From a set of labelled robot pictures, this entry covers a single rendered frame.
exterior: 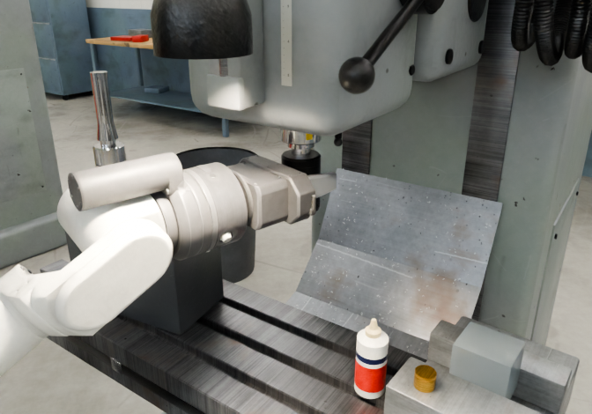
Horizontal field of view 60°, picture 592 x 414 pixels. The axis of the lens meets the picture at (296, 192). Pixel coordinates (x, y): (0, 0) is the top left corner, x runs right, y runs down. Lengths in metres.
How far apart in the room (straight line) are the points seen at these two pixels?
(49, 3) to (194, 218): 7.31
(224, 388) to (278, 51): 0.45
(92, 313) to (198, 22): 0.26
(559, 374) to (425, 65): 0.37
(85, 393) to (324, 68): 1.95
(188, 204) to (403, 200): 0.55
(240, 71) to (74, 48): 7.47
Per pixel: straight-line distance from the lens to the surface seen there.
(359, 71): 0.42
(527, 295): 1.00
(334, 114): 0.48
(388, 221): 0.98
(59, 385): 2.35
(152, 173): 0.49
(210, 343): 0.82
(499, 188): 0.92
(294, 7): 0.48
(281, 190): 0.55
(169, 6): 0.37
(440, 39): 0.63
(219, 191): 0.51
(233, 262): 2.71
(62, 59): 7.83
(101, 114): 0.84
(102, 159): 0.84
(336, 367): 0.77
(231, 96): 0.48
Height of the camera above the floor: 1.44
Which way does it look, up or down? 21 degrees down
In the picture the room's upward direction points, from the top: straight up
